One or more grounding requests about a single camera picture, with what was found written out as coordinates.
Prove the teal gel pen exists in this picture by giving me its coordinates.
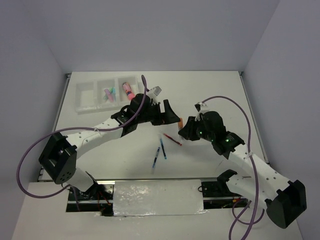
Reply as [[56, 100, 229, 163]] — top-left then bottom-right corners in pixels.
[[158, 133, 167, 160]]

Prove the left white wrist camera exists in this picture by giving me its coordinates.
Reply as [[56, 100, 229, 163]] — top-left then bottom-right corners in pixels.
[[147, 86, 162, 99]]

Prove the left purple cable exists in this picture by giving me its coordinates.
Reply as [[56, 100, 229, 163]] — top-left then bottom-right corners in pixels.
[[16, 74, 148, 212]]

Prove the orange highlighter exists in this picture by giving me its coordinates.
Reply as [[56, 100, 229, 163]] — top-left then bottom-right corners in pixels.
[[178, 118, 184, 141]]

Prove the silver foil cover plate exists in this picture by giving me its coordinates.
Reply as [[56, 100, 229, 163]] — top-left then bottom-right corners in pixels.
[[113, 179, 206, 217]]

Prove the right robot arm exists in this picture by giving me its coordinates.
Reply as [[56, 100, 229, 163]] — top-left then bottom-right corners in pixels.
[[178, 111, 307, 229]]

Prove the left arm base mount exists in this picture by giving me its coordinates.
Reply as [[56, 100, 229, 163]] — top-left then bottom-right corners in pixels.
[[66, 170, 115, 217]]

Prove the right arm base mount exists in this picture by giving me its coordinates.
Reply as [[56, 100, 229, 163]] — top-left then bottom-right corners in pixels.
[[197, 169, 249, 210]]

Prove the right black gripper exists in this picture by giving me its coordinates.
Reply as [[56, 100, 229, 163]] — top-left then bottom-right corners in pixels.
[[178, 115, 215, 142]]

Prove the pink glue stick tube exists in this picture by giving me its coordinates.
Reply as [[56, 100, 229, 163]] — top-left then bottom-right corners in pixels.
[[122, 82, 136, 101]]

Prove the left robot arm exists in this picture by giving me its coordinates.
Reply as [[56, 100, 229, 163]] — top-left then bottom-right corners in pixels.
[[39, 93, 180, 200]]

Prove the red gel pen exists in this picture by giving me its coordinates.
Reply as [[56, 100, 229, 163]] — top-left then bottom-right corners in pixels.
[[163, 133, 182, 146]]

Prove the white three-compartment tray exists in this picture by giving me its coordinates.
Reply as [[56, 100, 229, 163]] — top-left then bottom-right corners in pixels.
[[74, 75, 144, 114]]

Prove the dark blue gel pen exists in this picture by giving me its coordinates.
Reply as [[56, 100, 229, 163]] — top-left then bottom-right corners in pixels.
[[151, 147, 160, 174]]

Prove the blue highlighter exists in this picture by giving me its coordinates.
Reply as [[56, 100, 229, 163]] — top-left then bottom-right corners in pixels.
[[109, 87, 116, 102]]

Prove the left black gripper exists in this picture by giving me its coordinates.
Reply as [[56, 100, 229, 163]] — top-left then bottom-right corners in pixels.
[[136, 99, 181, 126]]

